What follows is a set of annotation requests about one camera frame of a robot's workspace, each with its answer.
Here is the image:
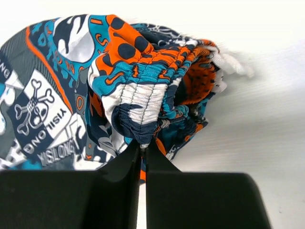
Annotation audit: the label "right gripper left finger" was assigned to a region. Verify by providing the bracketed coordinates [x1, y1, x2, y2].
[0, 141, 141, 229]

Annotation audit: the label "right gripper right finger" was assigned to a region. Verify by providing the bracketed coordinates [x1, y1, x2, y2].
[146, 141, 271, 229]

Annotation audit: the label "colourful patterned shorts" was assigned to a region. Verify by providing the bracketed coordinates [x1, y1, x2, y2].
[0, 14, 253, 170]

